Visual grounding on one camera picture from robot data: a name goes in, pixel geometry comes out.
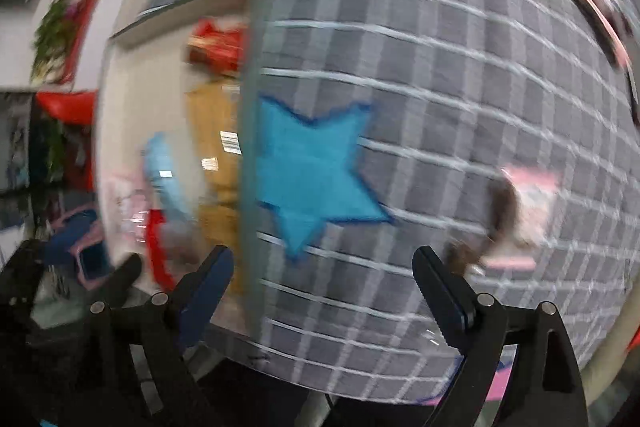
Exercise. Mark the green packets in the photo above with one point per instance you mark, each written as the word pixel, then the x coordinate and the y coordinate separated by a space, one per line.
pixel 50 37

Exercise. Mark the brown snack packet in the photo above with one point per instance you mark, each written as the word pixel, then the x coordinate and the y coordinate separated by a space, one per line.
pixel 215 132

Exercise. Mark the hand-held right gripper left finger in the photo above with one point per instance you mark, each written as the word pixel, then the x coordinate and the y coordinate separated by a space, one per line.
pixel 207 292

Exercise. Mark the pink packet with brown print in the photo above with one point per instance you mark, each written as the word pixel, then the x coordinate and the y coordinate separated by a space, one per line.
pixel 532 202

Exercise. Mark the red snack packet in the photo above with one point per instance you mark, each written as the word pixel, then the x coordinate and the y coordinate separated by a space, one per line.
pixel 220 42

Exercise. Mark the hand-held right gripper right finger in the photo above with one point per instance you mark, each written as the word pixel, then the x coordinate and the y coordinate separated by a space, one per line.
pixel 450 302

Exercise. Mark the red plastic item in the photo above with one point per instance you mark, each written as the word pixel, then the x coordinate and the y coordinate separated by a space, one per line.
pixel 65 104

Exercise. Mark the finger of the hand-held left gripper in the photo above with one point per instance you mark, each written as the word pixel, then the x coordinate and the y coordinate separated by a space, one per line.
pixel 65 239
pixel 125 274

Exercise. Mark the grey checkered printed blanket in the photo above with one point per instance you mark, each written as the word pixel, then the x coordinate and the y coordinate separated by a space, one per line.
pixel 425 107

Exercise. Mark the light blue snack packet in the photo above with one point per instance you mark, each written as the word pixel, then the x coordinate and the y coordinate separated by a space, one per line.
pixel 165 177

